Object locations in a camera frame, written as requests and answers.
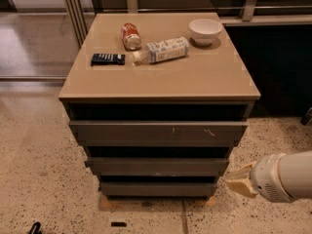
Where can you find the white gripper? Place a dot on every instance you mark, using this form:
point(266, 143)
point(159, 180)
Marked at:
point(267, 176)

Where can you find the grey bottom drawer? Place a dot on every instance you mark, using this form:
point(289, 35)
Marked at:
point(158, 189)

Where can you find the grey drawer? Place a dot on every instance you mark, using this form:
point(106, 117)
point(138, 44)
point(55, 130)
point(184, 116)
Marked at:
point(158, 134)
point(157, 166)
point(158, 189)

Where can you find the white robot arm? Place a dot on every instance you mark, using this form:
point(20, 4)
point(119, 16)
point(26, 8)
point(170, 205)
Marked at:
point(295, 172)

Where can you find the grey three-drawer cabinet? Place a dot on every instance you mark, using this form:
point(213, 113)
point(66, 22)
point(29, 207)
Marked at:
point(209, 84)

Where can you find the grey middle drawer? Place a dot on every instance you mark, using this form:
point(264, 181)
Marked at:
point(157, 166)

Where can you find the grey top drawer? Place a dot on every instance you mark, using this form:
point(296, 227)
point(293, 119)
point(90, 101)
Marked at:
point(158, 134)

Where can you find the dark object right edge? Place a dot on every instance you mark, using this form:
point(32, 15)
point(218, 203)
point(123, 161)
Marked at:
point(307, 117)

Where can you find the clear plastic bottle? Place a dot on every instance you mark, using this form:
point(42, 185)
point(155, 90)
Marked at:
point(160, 51)

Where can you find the white ceramic bowl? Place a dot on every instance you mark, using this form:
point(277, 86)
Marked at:
point(204, 31)

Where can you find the red soda can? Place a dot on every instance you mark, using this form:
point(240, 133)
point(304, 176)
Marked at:
point(130, 36)

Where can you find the dark blue snack packet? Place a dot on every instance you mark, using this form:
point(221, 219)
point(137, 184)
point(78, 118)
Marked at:
point(105, 59)

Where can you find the black object bottom left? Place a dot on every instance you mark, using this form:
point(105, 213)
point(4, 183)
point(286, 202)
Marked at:
point(35, 229)

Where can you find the metal railing frame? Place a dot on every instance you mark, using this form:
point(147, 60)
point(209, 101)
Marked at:
point(234, 12)

